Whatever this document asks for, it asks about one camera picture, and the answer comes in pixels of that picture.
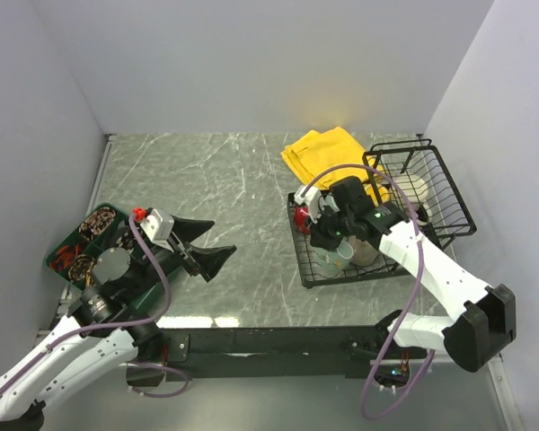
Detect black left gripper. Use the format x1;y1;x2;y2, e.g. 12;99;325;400
126;215;236;299

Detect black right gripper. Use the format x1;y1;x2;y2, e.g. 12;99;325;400
304;203;354;251

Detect yellow mug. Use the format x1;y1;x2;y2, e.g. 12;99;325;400
367;184;392;207

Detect pink mug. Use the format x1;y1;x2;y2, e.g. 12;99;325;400
348;236;379;267

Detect red mug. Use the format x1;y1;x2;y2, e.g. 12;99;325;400
293;205;313;235

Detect small teal cup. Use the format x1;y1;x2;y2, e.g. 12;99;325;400
313;241;354;278

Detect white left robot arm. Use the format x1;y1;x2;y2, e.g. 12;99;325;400
0;208;236;430

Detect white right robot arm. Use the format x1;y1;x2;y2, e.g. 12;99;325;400
294;176;517;373

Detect yellow cloth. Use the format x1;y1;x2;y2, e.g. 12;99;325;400
281;127;366;185

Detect black front base bar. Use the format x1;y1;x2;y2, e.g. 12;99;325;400
125;326;432;388

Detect green organizer tray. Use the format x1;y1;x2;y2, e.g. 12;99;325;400
43;203;181;306

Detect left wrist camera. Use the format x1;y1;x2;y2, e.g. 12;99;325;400
132;207;174;249

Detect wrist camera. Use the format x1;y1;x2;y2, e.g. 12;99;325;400
294;185;332;224
132;207;174;249

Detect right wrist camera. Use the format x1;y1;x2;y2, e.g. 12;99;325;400
294;185;332;224

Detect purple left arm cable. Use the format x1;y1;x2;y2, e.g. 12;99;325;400
0;210;192;412

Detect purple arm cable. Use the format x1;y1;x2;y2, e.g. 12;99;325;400
296;163;434;421
0;210;192;412

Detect cream black hair ties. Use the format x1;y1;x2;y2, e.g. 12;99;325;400
114;228;138;251

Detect black wire dish rack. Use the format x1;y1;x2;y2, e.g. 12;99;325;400
287;137;476;288

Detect pink black hair ties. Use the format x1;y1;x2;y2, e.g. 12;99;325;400
78;209;117;240

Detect brown black hair ties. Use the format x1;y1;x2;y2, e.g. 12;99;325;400
67;253;95;283

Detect orange hair ties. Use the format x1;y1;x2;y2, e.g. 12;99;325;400
50;244;84;273

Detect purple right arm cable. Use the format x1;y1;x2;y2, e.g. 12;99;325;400
296;163;434;421

